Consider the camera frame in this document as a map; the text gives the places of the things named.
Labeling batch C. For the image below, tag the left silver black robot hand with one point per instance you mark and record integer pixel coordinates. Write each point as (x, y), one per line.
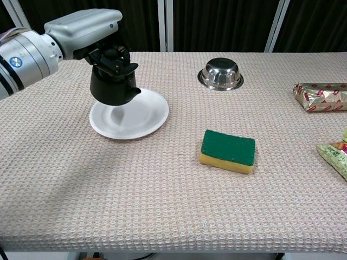
(89, 35)

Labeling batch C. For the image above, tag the black teapot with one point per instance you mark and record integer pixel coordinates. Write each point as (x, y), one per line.
(114, 89)

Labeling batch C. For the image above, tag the white round plate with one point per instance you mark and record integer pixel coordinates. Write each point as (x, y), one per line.
(135, 119)

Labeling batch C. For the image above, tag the steel bowl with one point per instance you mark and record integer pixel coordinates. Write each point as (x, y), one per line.
(221, 73)

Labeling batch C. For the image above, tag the beige waffle tablecloth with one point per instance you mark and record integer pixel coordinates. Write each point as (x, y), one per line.
(162, 189)

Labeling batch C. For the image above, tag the green yellow sponge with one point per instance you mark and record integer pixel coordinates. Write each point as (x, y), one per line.
(227, 154)

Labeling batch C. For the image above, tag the gold red foil package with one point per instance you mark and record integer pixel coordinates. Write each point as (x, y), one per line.
(321, 97)

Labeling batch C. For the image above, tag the green orange snack packet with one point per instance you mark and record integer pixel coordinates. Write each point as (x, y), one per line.
(334, 159)

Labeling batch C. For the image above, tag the white partition post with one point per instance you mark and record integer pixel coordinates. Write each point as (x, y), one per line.
(164, 25)
(275, 25)

